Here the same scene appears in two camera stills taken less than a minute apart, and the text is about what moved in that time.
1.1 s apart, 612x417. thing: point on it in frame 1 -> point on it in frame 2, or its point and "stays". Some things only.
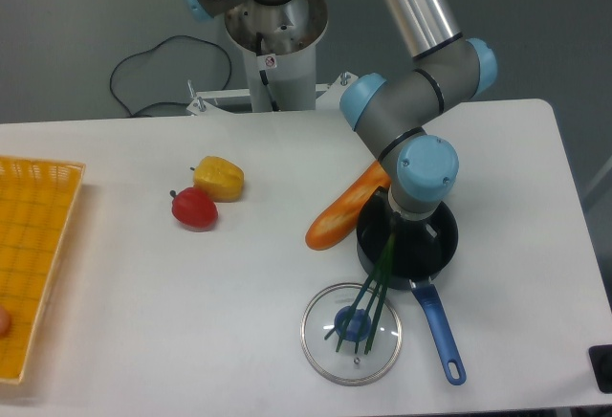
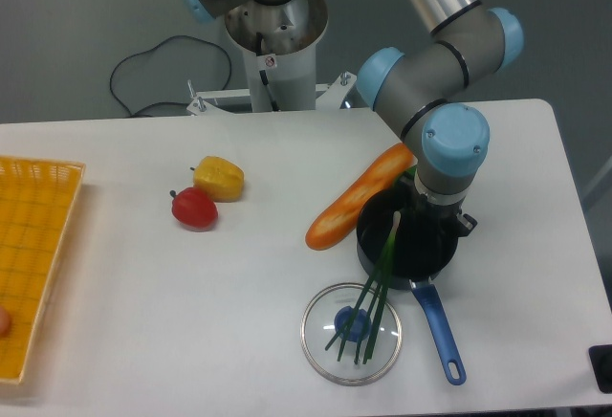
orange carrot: x=340 y=218 stays
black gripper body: x=417 y=236 -> x=436 y=216
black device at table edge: x=601 y=360 stays
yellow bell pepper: x=219 y=178 stays
